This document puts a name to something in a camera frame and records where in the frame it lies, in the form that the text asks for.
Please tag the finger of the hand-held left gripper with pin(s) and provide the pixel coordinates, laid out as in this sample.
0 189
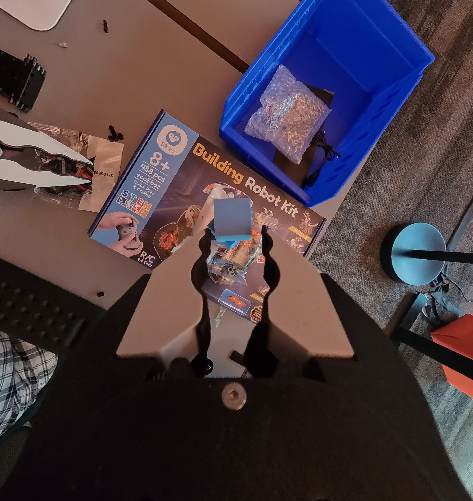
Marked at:
33 137
25 172

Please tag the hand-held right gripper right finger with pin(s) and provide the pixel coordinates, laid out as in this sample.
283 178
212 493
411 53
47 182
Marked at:
311 317

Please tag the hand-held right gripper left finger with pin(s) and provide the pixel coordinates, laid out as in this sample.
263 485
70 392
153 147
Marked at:
160 317

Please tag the silver plastic parts bag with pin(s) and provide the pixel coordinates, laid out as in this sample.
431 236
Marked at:
103 176

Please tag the clear plastic bag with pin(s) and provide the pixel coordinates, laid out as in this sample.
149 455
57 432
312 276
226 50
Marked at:
229 262

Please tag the light blue foam cube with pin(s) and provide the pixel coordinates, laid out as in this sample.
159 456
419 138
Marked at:
232 219

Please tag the grey desk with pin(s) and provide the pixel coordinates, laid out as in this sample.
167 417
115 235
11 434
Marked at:
182 70

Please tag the black double connector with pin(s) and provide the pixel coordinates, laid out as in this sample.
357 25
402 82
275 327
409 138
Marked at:
115 134

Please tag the white book stand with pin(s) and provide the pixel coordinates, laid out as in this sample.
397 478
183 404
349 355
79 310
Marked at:
33 12

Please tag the black studded baseplate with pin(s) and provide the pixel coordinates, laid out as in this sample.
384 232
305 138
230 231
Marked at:
33 305

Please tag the pale blue round stand base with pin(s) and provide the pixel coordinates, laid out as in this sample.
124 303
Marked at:
416 239

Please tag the blue robot kit box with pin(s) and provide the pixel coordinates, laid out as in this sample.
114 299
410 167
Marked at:
166 156

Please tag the red plastic object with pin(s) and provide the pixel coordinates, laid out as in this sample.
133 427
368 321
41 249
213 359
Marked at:
463 344

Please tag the person's plaid clothing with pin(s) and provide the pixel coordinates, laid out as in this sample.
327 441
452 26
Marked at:
13 383

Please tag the bubble wrap bag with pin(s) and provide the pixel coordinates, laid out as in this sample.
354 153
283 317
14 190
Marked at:
287 113

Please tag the blue plastic bin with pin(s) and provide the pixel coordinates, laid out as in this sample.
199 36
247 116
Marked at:
377 47

